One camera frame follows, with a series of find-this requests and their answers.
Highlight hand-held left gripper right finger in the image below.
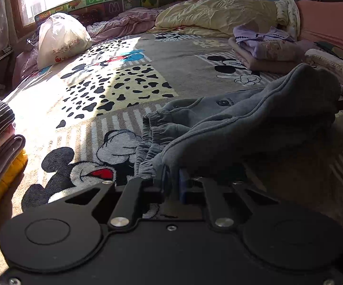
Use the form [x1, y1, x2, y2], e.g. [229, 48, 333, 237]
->
[179, 169, 282, 232]

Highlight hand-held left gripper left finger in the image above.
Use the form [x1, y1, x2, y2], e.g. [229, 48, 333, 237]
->
[48, 166, 172, 232]

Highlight grey sweatpants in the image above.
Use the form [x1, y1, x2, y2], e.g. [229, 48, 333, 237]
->
[134, 63, 343, 181]

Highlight floral pompom quilt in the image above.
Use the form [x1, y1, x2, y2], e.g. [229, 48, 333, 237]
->
[305, 48, 343, 82]

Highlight pink pillow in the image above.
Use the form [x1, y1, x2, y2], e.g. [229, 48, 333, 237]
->
[296, 0, 343, 57]

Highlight folded purple pink blankets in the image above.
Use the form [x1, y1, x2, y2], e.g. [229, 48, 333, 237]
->
[228, 37, 305, 75]

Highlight folded purple garment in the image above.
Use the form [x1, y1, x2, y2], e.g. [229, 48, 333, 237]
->
[232, 25, 309, 60]

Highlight white patterned cloth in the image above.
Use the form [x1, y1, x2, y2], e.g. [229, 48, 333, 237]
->
[274, 0, 301, 40]

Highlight cartoon mouse printed blanket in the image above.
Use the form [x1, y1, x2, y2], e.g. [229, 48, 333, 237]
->
[0, 31, 343, 280]

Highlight folded yellow garment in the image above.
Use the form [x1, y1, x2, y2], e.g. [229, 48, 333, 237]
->
[0, 150, 29, 216]

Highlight cream quilt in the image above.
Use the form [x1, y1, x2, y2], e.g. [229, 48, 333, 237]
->
[148, 0, 282, 38]

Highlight lilac crumpled bed sheet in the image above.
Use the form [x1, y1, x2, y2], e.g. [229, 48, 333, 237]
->
[11, 7, 166, 86]

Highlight white plastic bag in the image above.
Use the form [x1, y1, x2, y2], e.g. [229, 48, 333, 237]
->
[36, 12, 93, 70]

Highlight alphabet foam mat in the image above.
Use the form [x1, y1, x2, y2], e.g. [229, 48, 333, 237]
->
[34, 0, 196, 26]

